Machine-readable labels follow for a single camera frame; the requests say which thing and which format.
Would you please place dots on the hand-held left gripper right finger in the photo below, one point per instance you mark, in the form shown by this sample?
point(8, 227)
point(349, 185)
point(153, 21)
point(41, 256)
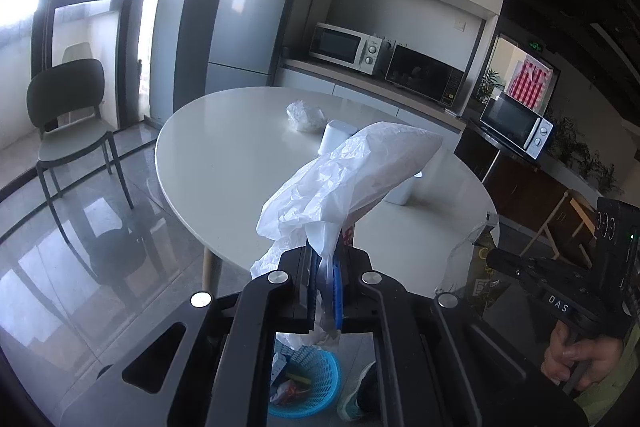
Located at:
point(339, 302)

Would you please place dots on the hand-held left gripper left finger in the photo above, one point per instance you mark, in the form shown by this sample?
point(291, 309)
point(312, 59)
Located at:
point(311, 292)

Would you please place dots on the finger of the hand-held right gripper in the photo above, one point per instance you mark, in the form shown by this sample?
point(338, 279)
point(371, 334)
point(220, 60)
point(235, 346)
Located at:
point(510, 264)

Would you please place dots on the clear snack wrapper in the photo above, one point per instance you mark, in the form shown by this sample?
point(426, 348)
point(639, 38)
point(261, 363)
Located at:
point(462, 257)

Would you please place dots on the blue mesh basket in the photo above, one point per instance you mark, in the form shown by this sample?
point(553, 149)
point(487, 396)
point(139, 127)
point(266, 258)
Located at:
point(325, 377)

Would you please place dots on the white plastic bag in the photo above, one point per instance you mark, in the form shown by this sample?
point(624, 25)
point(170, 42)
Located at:
point(350, 177)

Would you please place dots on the person's right forearm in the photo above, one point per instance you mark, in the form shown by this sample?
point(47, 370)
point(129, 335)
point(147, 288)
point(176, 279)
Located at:
point(620, 389)

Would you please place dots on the person's right hand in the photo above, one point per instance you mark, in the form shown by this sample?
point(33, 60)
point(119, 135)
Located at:
point(595, 357)

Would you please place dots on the wooden chair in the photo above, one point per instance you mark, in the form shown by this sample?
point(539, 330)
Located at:
point(570, 217)

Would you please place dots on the dark wooden sideboard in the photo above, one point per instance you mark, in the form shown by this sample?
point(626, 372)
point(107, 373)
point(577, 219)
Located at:
point(520, 187)

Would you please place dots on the grey-green sneaker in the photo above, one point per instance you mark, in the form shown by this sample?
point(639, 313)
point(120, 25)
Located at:
point(350, 402)

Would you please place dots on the white cup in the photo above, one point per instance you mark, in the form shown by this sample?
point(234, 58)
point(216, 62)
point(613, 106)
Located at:
point(402, 192)
point(337, 137)

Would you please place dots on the row of potted plants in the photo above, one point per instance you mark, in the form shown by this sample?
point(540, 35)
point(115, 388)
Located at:
point(585, 152)

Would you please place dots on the white microwave with dials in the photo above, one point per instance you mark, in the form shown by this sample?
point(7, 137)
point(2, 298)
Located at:
point(340, 47)
point(512, 124)

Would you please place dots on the round white table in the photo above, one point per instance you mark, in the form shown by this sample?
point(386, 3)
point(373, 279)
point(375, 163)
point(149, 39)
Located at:
point(225, 157)

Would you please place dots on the crumpled clear plastic bag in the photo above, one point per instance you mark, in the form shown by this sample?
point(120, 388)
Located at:
point(305, 116)

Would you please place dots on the small potted plant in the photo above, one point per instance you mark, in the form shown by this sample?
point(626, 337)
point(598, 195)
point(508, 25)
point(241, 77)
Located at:
point(490, 84)

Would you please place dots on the red checkered poster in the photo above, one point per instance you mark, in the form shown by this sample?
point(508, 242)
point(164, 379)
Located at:
point(527, 82)

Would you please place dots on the black microwave oven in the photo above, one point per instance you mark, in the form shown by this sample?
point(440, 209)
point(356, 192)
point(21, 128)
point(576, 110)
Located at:
point(422, 74)

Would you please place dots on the kitchen counter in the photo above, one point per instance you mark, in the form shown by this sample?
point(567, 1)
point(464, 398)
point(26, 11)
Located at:
point(360, 84)

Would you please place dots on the green exit sign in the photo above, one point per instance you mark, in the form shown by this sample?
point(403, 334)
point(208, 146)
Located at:
point(535, 45)

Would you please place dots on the silver fridge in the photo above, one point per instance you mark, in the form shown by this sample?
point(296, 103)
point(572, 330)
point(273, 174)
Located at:
point(250, 22)

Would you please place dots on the green chair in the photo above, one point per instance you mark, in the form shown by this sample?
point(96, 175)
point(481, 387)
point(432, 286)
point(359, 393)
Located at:
point(65, 97)

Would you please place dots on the white wall switch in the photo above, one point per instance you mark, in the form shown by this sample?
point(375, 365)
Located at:
point(460, 24)

